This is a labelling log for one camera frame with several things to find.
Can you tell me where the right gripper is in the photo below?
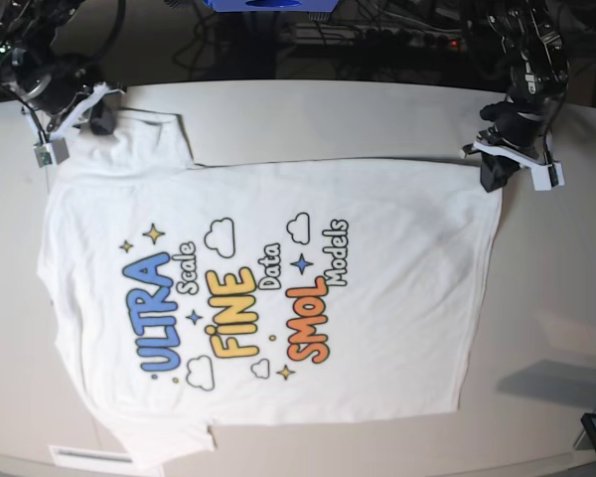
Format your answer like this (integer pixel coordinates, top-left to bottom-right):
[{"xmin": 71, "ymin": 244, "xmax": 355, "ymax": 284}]
[{"xmin": 22, "ymin": 83, "xmax": 127, "ymax": 142}]

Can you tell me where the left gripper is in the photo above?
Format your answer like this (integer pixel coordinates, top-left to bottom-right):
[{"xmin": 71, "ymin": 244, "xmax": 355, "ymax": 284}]
[{"xmin": 460, "ymin": 128, "xmax": 551, "ymax": 193}]

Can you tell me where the white printed T-shirt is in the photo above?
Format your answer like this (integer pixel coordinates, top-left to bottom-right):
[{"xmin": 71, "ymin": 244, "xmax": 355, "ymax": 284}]
[{"xmin": 38, "ymin": 111, "xmax": 503, "ymax": 467}]

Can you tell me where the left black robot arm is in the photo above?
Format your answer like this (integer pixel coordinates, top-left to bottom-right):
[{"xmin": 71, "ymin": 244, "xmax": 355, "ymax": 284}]
[{"xmin": 458, "ymin": 1, "xmax": 569, "ymax": 193}]

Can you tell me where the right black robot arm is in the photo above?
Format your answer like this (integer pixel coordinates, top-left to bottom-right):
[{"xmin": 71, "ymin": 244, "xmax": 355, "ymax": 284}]
[{"xmin": 0, "ymin": 1, "xmax": 126, "ymax": 145}]

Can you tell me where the black power strip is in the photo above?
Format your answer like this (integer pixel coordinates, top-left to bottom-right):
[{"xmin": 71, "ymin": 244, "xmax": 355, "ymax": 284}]
[{"xmin": 283, "ymin": 23, "xmax": 466, "ymax": 52}]

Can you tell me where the blue box at top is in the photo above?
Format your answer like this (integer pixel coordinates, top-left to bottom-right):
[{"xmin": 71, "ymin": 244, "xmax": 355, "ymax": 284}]
[{"xmin": 204, "ymin": 0, "xmax": 339, "ymax": 13}]

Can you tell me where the white paper label strip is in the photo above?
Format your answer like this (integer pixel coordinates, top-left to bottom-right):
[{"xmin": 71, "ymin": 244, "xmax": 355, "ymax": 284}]
[{"xmin": 49, "ymin": 445, "xmax": 133, "ymax": 469}]

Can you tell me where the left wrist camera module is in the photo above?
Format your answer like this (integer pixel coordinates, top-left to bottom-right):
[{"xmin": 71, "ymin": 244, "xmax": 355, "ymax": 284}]
[{"xmin": 530, "ymin": 162, "xmax": 565, "ymax": 192}]

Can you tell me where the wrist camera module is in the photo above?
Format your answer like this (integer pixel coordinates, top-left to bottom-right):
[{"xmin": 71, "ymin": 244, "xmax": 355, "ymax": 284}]
[
  {"xmin": 530, "ymin": 162, "xmax": 565, "ymax": 192},
  {"xmin": 34, "ymin": 138, "xmax": 70, "ymax": 168}
]

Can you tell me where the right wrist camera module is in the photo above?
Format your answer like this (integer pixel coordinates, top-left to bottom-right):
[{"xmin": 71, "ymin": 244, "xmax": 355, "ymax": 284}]
[{"xmin": 34, "ymin": 138, "xmax": 70, "ymax": 168}]

